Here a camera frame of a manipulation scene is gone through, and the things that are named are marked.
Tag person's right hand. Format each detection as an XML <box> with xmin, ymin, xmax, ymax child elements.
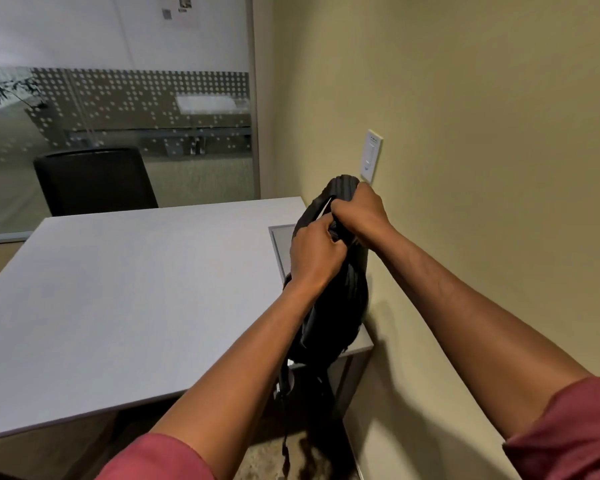
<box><xmin>329</xmin><ymin>182</ymin><xmax>396</xmax><ymax>253</ymax></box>

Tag person's left hand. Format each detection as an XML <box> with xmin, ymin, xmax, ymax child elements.
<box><xmin>289</xmin><ymin>212</ymin><xmax>349</xmax><ymax>295</ymax></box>

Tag black backpack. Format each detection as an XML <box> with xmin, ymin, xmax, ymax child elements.
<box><xmin>277</xmin><ymin>174</ymin><xmax>371</xmax><ymax>478</ymax></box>

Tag person's left forearm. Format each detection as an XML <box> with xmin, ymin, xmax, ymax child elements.
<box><xmin>149</xmin><ymin>279</ymin><xmax>323</xmax><ymax>480</ymax></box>

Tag person's right forearm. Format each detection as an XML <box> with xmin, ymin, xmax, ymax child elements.
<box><xmin>372</xmin><ymin>227</ymin><xmax>593</xmax><ymax>441</ymax></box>

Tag black office chair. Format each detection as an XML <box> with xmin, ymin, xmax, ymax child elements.
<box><xmin>33</xmin><ymin>147</ymin><xmax>159</xmax><ymax>217</ymax></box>

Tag grey table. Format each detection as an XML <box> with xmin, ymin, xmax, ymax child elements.
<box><xmin>0</xmin><ymin>196</ymin><xmax>375</xmax><ymax>443</ymax></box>

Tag white desk behind glass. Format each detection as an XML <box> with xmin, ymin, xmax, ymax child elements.
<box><xmin>175</xmin><ymin>93</ymin><xmax>251</xmax><ymax>115</ymax></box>

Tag maroon left sleeve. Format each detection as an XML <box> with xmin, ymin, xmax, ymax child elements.
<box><xmin>95</xmin><ymin>433</ymin><xmax>216</xmax><ymax>480</ymax></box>

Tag maroon sleeve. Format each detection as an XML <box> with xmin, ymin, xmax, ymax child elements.
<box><xmin>95</xmin><ymin>433</ymin><xmax>216</xmax><ymax>480</ymax></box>
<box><xmin>502</xmin><ymin>377</ymin><xmax>600</xmax><ymax>480</ymax></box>

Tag white paper notice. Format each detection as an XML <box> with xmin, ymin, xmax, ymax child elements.
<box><xmin>159</xmin><ymin>0</ymin><xmax>201</xmax><ymax>31</ymax></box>

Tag maroon right sleeve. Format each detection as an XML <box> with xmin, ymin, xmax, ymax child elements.
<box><xmin>502</xmin><ymin>377</ymin><xmax>600</xmax><ymax>480</ymax></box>

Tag green potted plant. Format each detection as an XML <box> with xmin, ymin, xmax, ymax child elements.
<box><xmin>0</xmin><ymin>77</ymin><xmax>49</xmax><ymax>113</ymax></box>

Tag grey table cable hatch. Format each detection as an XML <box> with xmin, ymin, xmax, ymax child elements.
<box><xmin>268</xmin><ymin>223</ymin><xmax>297</xmax><ymax>281</ymax></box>

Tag white wall switch plate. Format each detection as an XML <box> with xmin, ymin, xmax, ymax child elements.
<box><xmin>359</xmin><ymin>129</ymin><xmax>384</xmax><ymax>185</ymax></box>

